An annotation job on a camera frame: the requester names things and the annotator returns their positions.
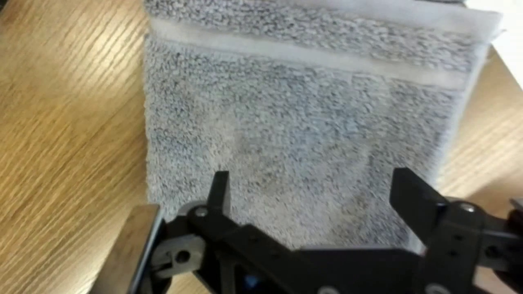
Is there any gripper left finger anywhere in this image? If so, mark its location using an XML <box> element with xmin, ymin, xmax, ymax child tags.
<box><xmin>149</xmin><ymin>171</ymin><xmax>303</xmax><ymax>294</ymax></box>

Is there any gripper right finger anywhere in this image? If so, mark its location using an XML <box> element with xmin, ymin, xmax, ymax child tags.
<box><xmin>389</xmin><ymin>167</ymin><xmax>523</xmax><ymax>294</ymax></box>

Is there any grey terry cloth towel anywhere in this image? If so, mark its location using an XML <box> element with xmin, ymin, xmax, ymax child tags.
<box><xmin>143</xmin><ymin>0</ymin><xmax>504</xmax><ymax>250</ymax></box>

